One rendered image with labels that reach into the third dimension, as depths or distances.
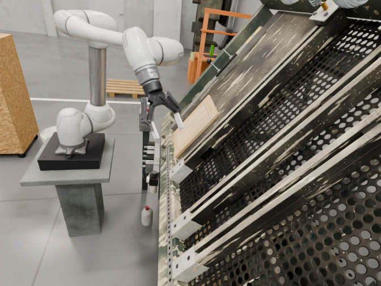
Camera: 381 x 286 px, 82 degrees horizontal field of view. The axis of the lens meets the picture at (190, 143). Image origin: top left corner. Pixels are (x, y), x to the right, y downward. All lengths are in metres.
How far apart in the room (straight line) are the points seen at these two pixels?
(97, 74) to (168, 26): 8.46
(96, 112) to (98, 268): 1.17
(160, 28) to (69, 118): 8.52
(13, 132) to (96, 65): 1.70
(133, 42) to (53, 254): 1.74
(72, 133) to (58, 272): 1.05
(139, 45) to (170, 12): 9.08
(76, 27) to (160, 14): 8.72
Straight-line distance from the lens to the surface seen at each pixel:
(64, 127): 1.55
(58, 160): 1.61
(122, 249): 2.07
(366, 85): 0.83
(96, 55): 1.47
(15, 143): 3.07
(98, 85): 1.54
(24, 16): 11.14
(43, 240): 2.28
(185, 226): 0.97
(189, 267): 0.87
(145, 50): 0.89
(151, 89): 0.87
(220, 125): 1.11
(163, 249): 1.08
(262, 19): 1.91
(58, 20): 1.37
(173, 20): 9.93
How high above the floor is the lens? 1.77
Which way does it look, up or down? 33 degrees down
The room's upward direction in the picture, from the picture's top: 9 degrees clockwise
